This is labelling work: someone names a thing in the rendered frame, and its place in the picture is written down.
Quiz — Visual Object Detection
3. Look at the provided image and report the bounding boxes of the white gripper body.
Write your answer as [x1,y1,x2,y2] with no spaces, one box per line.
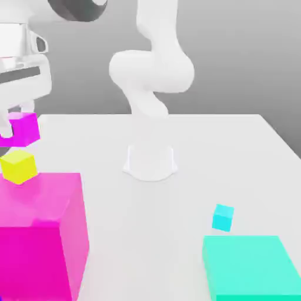
[0,54,53,113]

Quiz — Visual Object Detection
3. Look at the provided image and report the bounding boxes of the small magenta cube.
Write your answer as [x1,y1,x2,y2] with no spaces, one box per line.
[0,112,41,148]

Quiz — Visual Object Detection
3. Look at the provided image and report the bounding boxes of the small yellow cube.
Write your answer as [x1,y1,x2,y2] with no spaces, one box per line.
[0,149,39,186]

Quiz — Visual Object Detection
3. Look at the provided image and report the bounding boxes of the small cyan cube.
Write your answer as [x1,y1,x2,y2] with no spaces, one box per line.
[211,203,235,233]

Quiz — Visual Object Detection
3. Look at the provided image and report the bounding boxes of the large pink box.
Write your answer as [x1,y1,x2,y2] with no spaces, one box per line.
[0,172,91,301]

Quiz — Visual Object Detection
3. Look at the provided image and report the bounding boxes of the large turquoise box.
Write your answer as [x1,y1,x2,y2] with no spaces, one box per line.
[202,235,301,301]

